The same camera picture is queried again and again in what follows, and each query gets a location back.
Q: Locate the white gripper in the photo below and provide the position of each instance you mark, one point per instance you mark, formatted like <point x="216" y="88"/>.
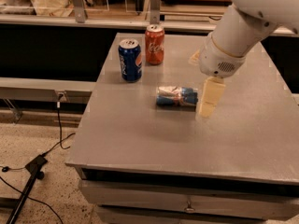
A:
<point x="218" y="61"/>

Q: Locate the red bull can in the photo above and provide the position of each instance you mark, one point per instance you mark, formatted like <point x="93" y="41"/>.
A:
<point x="176" y="96"/>

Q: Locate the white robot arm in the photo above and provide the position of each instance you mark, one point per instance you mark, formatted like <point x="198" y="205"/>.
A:
<point x="244" y="24"/>

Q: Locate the red coca-cola can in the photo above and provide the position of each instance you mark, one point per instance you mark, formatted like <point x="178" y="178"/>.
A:
<point x="154" y="41"/>

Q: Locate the blue pepsi can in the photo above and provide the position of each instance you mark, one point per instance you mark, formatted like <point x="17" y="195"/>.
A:
<point x="130" y="59"/>

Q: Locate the grey table cabinet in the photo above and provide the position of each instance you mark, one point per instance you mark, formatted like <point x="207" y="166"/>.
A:
<point x="138" y="162"/>

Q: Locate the grey metal railing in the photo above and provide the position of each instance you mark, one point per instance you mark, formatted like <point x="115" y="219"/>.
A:
<point x="76" y="12"/>

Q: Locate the metal drawer latch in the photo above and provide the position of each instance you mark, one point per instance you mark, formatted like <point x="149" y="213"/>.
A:
<point x="189" y="209"/>

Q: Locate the black stand leg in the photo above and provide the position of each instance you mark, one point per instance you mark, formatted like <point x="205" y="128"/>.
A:
<point x="34" y="169"/>

